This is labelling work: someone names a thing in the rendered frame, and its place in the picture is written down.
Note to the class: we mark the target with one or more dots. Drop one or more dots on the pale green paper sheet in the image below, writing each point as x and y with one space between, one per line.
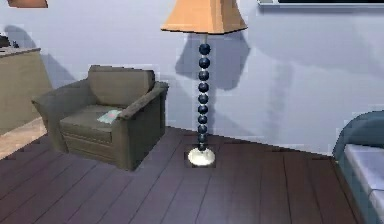
109 116

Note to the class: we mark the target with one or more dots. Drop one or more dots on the tan wooden cabinet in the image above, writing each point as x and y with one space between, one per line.
18 86

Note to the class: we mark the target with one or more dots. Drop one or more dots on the olive brown armchair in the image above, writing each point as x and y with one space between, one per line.
90 133

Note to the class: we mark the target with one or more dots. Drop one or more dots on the orange shade beaded floor lamp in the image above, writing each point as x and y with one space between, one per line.
203 20

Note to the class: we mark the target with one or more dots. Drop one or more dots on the orange lamp shade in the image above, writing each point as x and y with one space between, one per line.
28 3

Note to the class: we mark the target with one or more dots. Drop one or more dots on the teal sofa with grey cushions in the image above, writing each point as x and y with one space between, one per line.
363 160

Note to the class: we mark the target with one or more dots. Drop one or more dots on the small black object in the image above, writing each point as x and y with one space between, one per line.
4 41

